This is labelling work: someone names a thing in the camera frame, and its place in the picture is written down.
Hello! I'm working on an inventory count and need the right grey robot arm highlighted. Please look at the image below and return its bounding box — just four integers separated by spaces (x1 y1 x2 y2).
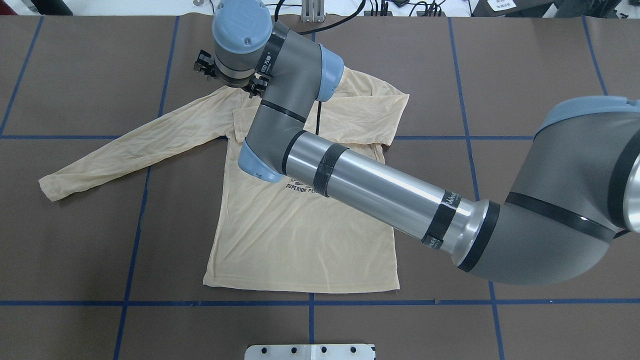
195 0 639 286

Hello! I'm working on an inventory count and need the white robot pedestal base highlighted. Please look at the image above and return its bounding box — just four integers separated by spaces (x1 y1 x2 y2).
244 343 377 360

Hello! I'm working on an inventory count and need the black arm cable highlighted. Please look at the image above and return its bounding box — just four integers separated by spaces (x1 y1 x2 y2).
273 0 368 136

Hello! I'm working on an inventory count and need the aluminium frame post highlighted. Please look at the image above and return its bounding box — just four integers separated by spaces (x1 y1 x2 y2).
301 0 326 23

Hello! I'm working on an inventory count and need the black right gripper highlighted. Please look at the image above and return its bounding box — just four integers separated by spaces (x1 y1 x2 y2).
193 49 270 98

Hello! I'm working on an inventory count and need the beige long-sleeve printed shirt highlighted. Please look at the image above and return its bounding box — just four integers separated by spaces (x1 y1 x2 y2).
39 86 400 294

